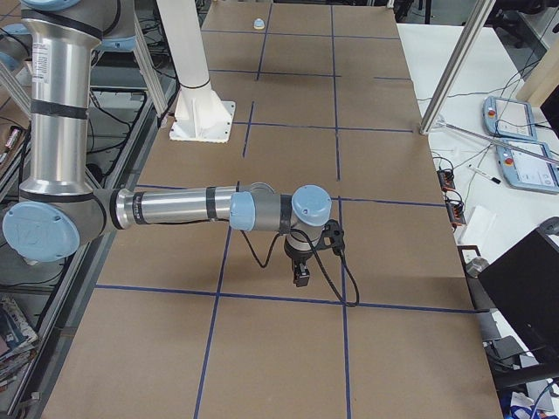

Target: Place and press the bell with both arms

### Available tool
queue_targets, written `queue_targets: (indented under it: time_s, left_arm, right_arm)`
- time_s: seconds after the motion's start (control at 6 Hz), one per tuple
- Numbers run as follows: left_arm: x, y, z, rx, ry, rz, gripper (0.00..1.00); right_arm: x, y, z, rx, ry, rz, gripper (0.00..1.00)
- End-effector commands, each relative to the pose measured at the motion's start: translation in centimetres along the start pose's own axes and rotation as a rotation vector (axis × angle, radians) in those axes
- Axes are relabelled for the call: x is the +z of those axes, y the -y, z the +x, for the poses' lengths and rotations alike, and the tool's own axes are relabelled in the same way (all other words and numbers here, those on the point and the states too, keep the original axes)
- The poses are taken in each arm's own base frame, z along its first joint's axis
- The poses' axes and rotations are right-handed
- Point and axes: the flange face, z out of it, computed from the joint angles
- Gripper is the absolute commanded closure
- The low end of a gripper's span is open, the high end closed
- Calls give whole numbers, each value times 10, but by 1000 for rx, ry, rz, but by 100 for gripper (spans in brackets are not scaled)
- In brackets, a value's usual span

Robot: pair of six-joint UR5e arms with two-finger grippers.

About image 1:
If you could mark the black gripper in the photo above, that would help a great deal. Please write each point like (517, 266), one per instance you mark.
(294, 257)

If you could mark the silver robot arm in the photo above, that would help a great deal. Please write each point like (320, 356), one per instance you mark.
(58, 211)

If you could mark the lower orange black connector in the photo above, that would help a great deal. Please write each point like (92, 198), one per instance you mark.
(455, 211)

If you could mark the orange black connector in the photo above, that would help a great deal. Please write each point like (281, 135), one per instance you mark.
(446, 179)
(455, 211)

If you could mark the upper orange black connector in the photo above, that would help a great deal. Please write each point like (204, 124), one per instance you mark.
(446, 179)

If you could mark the grey metal cylinder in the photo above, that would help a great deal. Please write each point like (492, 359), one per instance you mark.
(475, 267)

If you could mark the black marker pen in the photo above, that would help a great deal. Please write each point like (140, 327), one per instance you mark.
(480, 172)

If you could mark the black monitor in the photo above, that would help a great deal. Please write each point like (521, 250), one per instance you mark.
(523, 285)

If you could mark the lower teach pendant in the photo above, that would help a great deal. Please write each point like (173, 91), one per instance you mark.
(524, 171)

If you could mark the teach pendant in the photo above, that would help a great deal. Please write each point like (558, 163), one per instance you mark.
(524, 171)
(509, 118)

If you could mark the upper teach pendant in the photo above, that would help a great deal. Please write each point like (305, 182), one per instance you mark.
(509, 118)

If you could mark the stack of magazines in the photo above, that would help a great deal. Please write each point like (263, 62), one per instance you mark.
(18, 340)

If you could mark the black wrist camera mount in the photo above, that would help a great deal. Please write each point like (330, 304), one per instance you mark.
(332, 238)

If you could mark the white camera post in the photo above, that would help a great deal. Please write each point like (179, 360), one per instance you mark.
(200, 114)

